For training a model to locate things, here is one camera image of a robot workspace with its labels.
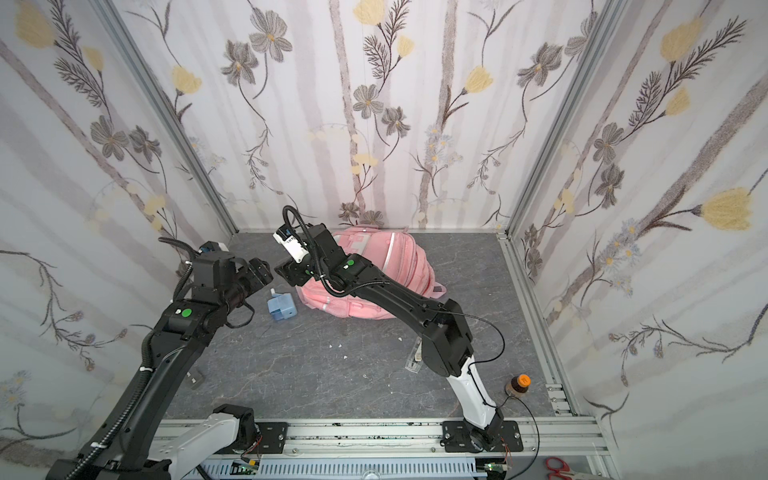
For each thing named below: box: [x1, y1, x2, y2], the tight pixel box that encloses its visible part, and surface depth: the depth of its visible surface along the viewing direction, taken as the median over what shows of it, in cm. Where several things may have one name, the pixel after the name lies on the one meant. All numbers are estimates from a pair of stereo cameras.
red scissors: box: [544, 457, 575, 480], surface depth 70 cm
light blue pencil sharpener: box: [267, 288, 297, 321], surface depth 96 cm
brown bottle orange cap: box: [505, 374, 531, 399], surface depth 78 cm
